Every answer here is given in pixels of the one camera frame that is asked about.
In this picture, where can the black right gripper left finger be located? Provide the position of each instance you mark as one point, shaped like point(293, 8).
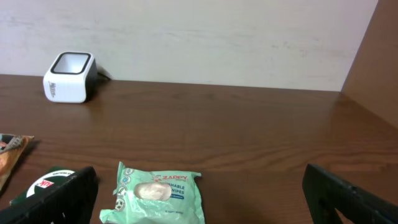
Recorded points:
point(70, 201)

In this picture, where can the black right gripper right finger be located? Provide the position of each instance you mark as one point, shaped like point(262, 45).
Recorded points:
point(327, 195)

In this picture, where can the dark green round-logo packet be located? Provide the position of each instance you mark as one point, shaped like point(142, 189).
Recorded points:
point(53, 176)

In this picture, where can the green wet wipes pack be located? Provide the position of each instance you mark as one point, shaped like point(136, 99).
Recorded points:
point(163, 196)

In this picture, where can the yellow snack bag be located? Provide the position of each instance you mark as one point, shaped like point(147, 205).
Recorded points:
point(12, 147)

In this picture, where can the white barcode scanner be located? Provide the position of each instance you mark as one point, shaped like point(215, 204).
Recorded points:
point(71, 78)

